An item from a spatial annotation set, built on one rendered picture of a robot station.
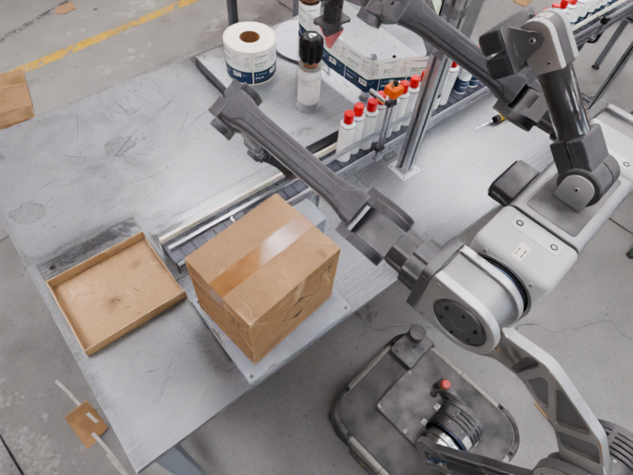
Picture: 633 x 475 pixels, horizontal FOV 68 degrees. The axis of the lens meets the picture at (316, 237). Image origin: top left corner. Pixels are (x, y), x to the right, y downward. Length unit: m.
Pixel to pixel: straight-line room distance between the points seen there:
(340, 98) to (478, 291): 1.32
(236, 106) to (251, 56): 1.00
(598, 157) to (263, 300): 0.71
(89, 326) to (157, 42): 2.69
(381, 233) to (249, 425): 1.50
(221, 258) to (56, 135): 1.01
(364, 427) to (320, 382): 0.37
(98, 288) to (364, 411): 1.07
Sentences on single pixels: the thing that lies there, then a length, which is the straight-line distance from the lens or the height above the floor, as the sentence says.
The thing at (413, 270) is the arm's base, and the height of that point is 1.47.
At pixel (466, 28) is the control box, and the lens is 1.43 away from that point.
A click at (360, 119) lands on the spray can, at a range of 1.59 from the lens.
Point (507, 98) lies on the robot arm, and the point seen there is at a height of 1.46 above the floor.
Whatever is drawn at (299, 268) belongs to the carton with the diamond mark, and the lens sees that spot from 1.12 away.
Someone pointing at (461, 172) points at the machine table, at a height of 0.83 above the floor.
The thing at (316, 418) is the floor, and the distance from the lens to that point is 2.15.
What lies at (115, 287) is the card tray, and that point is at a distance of 1.50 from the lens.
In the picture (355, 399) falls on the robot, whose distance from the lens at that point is 1.93.
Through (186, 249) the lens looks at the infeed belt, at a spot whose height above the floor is 0.88.
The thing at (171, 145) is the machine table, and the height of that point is 0.83.
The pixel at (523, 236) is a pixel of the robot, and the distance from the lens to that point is 0.77.
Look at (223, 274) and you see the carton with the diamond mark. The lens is 1.12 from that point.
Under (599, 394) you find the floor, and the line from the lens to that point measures 2.61.
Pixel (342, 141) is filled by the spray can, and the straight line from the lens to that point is 1.59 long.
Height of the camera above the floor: 2.09
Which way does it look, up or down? 56 degrees down
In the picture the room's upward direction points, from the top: 7 degrees clockwise
